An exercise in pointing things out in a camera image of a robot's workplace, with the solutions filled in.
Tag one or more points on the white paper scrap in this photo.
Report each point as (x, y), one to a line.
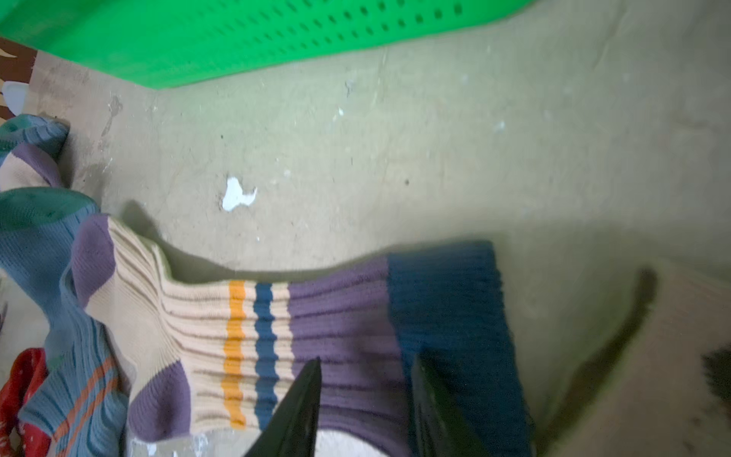
(235, 196)

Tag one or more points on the red christmas sock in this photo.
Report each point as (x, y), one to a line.
(27, 375)

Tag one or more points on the green plastic basket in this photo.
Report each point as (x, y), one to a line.
(168, 44)

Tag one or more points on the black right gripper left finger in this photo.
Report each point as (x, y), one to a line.
(292, 430)

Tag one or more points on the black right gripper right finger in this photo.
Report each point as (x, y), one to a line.
(440, 426)

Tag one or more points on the blue green orange sock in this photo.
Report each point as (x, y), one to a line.
(48, 134)
(80, 404)

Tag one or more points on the cream purple striped sock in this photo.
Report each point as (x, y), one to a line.
(224, 354)
(27, 166)

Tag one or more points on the brown argyle sock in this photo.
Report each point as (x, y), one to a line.
(660, 386)

